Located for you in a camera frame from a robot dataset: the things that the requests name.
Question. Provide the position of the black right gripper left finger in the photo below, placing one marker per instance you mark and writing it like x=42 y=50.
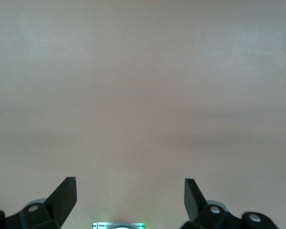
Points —
x=59 y=202

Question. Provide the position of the brown table cover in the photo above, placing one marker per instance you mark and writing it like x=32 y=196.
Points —
x=145 y=83

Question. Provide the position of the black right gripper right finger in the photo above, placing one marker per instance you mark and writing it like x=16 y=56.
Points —
x=195 y=205

